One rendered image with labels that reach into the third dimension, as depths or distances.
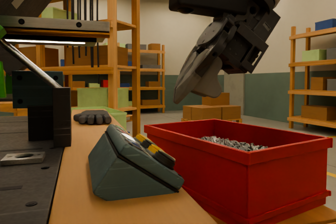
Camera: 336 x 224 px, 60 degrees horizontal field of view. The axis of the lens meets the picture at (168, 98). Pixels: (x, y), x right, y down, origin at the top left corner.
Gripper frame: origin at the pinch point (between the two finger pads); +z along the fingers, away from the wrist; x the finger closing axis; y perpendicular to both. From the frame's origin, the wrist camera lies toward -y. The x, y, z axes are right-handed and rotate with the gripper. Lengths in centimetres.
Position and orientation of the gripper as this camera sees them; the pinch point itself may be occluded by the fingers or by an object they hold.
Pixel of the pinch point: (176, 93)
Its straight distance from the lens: 44.0
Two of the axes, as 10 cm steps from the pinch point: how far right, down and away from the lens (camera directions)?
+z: -5.5, 8.3, -1.2
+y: 7.8, 5.6, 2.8
